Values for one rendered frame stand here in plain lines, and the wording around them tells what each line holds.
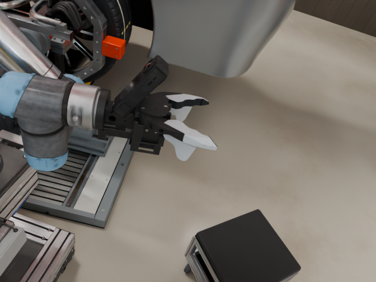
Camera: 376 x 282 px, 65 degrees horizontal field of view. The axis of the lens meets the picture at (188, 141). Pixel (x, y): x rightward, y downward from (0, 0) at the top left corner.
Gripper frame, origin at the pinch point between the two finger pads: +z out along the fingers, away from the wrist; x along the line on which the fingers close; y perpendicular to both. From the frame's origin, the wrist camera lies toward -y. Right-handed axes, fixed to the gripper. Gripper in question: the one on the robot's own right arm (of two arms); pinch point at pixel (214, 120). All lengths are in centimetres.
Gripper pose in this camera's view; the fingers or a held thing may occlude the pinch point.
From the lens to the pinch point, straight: 52.9
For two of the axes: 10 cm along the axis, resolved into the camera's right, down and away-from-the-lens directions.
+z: 9.7, 1.7, 1.6
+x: 0.3, 5.9, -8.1
